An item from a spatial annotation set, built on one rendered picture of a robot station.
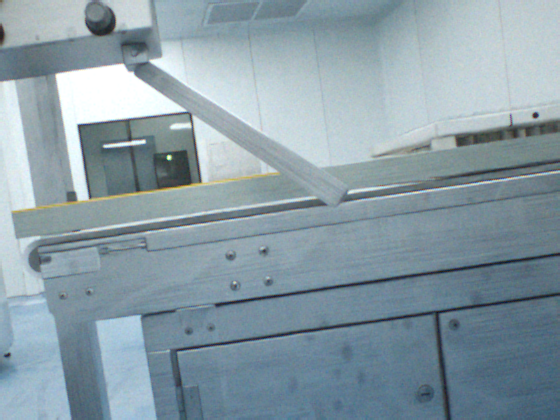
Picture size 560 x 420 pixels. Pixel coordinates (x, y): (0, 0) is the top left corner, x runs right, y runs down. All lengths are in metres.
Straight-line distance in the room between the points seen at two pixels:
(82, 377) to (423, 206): 0.65
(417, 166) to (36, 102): 0.64
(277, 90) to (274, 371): 5.57
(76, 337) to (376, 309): 0.53
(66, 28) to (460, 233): 0.51
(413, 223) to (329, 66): 5.85
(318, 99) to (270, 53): 0.84
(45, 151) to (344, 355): 0.60
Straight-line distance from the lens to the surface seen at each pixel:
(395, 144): 0.75
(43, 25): 0.58
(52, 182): 0.88
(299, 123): 6.09
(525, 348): 0.75
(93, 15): 0.54
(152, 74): 0.57
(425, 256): 0.61
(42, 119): 0.89
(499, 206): 0.65
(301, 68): 6.27
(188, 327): 0.61
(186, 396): 0.64
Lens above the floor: 0.83
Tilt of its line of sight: 3 degrees down
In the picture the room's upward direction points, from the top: 8 degrees counter-clockwise
